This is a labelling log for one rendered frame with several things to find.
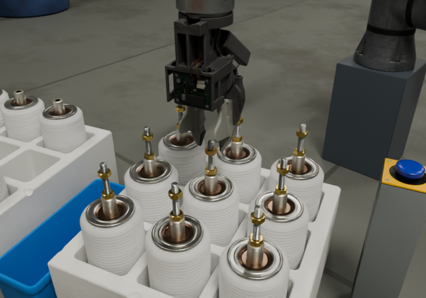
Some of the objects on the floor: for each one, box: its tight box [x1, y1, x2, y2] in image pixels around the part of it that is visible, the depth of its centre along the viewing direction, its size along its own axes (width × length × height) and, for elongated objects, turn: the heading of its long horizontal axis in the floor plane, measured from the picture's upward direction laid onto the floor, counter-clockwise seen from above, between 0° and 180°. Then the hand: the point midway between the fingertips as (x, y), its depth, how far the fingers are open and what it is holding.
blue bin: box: [0, 179, 126, 298], centre depth 83 cm, size 30×11×12 cm, turn 155°
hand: (212, 138), depth 64 cm, fingers open, 3 cm apart
